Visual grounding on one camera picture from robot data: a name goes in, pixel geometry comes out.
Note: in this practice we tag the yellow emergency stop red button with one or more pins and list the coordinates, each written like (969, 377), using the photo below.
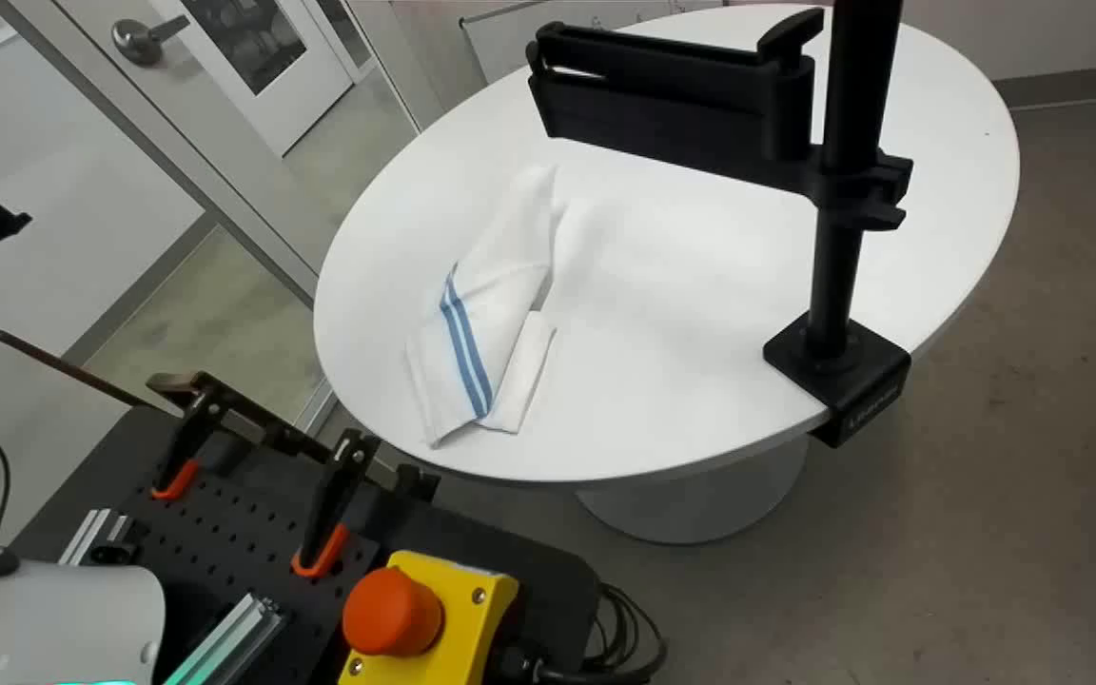
(428, 613)

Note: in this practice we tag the white table pedestal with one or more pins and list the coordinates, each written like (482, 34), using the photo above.
(702, 496)

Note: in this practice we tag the aluminium extrusion bar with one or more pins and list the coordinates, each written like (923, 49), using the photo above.
(92, 535)
(230, 639)

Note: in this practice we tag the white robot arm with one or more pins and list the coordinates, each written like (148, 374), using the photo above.
(54, 630)

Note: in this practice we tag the white cloth with blue stripes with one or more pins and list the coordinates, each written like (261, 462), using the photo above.
(494, 278)

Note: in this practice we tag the black perforated mounting board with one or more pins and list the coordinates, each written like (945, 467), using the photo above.
(236, 535)

